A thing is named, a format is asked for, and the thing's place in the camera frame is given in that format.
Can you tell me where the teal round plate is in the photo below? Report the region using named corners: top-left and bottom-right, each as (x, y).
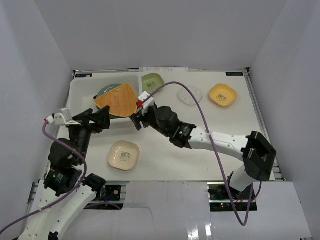
top-left (93, 83), bottom-right (122, 110)

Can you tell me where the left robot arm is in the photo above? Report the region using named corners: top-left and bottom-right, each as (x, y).
top-left (19, 106), bottom-right (111, 240)

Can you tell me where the cream square panda dish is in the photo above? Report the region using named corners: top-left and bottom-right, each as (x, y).
top-left (107, 140), bottom-right (140, 171)

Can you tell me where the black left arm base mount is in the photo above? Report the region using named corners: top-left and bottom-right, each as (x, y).
top-left (84, 185), bottom-right (124, 210)

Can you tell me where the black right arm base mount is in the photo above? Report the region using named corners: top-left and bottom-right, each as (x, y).
top-left (207, 183), bottom-right (251, 213)

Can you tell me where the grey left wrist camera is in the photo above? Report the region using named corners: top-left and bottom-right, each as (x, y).
top-left (44, 107), bottom-right (77, 126)

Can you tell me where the white plastic bin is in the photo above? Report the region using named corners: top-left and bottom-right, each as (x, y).
top-left (67, 73), bottom-right (142, 132)

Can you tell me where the black square amber plate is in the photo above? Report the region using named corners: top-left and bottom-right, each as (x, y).
top-left (92, 93), bottom-right (101, 111)

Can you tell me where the green square panda dish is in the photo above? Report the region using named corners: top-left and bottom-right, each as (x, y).
top-left (141, 73), bottom-right (165, 94)

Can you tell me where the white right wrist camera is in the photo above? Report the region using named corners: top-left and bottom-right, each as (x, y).
top-left (136, 91), bottom-right (155, 116)

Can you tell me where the yellow square panda dish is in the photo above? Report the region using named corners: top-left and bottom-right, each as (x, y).
top-left (209, 83), bottom-right (238, 108)

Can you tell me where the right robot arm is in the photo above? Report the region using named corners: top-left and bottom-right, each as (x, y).
top-left (130, 105), bottom-right (277, 200)

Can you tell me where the clear glass plate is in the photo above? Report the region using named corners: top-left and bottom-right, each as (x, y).
top-left (177, 85), bottom-right (204, 106)

